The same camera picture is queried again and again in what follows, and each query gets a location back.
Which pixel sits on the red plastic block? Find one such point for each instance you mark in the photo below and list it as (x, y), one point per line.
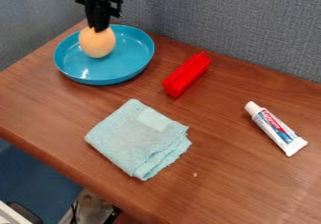
(187, 73)

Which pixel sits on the white toothpaste tube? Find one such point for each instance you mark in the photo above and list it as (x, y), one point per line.
(277, 130)

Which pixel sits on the light blue folded cloth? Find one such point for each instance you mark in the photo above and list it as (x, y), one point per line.
(139, 139)

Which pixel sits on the blue plate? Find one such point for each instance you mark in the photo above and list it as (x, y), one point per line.
(117, 67)

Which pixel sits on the yellow orange foam ball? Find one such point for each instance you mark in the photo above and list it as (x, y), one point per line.
(96, 44)

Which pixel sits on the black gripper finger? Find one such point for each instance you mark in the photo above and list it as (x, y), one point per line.
(89, 14)
(100, 17)

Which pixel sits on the grey object under table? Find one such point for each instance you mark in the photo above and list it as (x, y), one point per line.
(89, 210)

